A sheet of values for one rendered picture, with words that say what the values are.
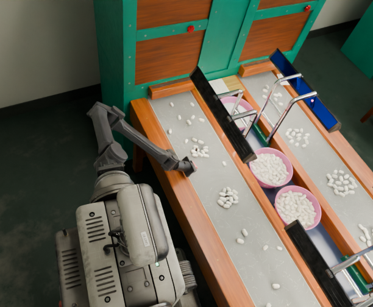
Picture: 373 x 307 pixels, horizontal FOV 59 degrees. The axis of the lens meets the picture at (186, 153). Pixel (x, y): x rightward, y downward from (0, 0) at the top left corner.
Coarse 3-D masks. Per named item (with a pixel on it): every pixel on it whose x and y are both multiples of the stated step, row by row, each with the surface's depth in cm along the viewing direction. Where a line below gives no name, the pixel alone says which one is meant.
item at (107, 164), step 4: (104, 160) 113; (108, 160) 113; (112, 160) 114; (100, 164) 113; (104, 164) 110; (108, 164) 110; (112, 164) 108; (116, 164) 108; (120, 164) 108; (100, 168) 106; (104, 168) 106; (108, 168) 106; (112, 168) 107; (116, 168) 107; (120, 168) 108; (96, 172) 106; (100, 172) 106; (104, 172) 106
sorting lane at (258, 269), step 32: (192, 96) 221; (192, 128) 207; (192, 160) 194; (224, 160) 197; (224, 224) 175; (256, 224) 178; (256, 256) 168; (288, 256) 171; (256, 288) 160; (288, 288) 162
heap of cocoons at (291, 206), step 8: (288, 192) 191; (296, 192) 192; (280, 200) 188; (288, 200) 190; (296, 200) 190; (304, 200) 190; (280, 208) 185; (288, 208) 186; (296, 208) 188; (304, 208) 189; (312, 208) 188; (288, 216) 183; (296, 216) 184; (304, 216) 185; (312, 216) 185; (304, 224) 182
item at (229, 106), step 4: (224, 104) 224; (228, 104) 224; (232, 104) 224; (228, 108) 221; (232, 108) 223; (240, 108) 223; (244, 108) 224; (240, 112) 221; (248, 116) 220; (236, 120) 217; (240, 120) 217; (248, 120) 219; (240, 124) 216
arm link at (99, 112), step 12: (96, 108) 143; (108, 108) 149; (96, 120) 137; (108, 120) 151; (96, 132) 133; (108, 132) 132; (108, 144) 122; (120, 144) 125; (108, 156) 117; (120, 156) 117
